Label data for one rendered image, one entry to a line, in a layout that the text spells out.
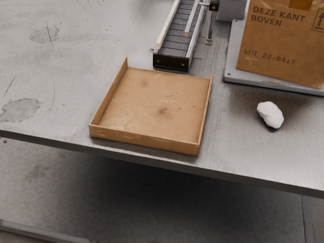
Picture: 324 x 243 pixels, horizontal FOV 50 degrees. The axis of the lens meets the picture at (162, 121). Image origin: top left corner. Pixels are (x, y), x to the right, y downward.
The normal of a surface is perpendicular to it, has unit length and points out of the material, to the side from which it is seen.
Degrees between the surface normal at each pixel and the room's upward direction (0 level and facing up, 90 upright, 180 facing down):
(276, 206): 1
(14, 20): 0
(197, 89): 0
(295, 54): 90
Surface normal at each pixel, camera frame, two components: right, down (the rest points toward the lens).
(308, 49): -0.37, 0.63
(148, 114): 0.03, -0.73
